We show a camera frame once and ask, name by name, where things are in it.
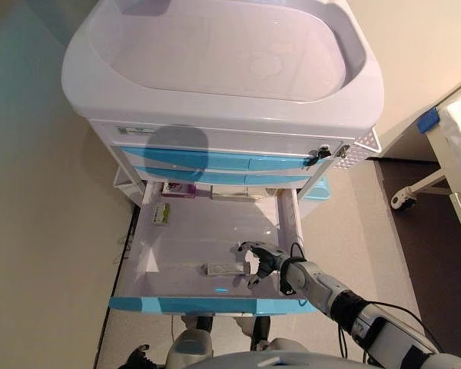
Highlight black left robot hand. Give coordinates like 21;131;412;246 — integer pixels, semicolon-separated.
126;344;154;369

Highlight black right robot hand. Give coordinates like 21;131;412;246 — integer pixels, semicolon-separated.
236;241;289;290

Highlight white blue medicine box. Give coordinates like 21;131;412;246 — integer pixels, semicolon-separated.
201;262;254;277

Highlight blue white cart drawer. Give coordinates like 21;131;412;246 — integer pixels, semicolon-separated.
132;165;312;188
108;178;320;316
117;145;323;173

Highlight long white medicine box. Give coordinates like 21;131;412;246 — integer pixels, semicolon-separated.
211;185;268;203

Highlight white purple medicine box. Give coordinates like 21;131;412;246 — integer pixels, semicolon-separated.
161;181;197;199

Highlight white green medicine box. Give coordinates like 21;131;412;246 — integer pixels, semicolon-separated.
151;202;172;228

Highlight silver left robot leg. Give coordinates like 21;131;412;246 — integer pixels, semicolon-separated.
164;314;216;369

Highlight black baseboard strip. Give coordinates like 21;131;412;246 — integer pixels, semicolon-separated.
94;207;139;369

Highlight white bin blue lid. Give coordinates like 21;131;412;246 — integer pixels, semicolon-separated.
295;175;331;216

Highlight grey robot torso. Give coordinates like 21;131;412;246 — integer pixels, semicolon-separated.
191;351;373;369

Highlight black cart keys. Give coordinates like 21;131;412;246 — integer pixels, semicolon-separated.
305;145;331;167

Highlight white perforated side basket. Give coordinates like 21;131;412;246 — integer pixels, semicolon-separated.
343;126;381;170

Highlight bed caster wheel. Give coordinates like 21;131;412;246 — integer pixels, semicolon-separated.
390;188;416;211

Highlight white medical cart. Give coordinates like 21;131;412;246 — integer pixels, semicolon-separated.
61;0;385;320

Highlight blue bed corner bumper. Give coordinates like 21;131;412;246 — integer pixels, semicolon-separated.
416;108;439;134

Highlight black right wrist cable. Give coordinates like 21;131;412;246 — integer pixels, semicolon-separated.
290;241;443;358

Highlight white hospital bed frame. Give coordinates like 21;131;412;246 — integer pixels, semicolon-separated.
380;76;461;251

